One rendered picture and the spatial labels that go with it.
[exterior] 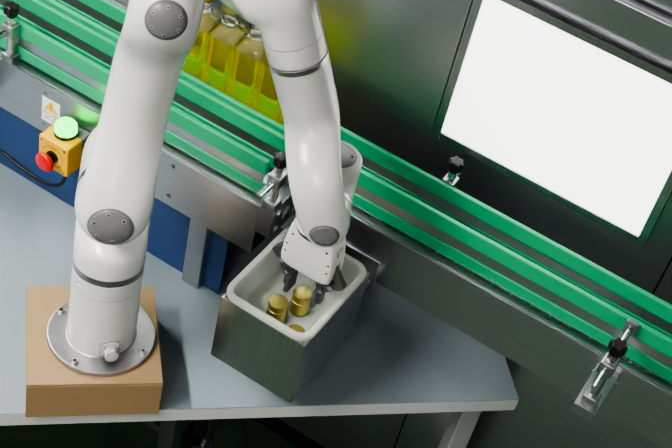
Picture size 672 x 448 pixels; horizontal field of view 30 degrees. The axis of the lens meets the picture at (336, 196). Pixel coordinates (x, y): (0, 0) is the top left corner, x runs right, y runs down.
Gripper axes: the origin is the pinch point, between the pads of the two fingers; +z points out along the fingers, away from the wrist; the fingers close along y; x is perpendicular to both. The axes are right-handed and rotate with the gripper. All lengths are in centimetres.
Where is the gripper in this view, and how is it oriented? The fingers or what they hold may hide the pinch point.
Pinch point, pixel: (303, 288)
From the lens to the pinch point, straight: 218.7
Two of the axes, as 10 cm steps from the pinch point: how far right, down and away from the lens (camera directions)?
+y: -8.4, -4.7, 2.7
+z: -1.8, 7.2, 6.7
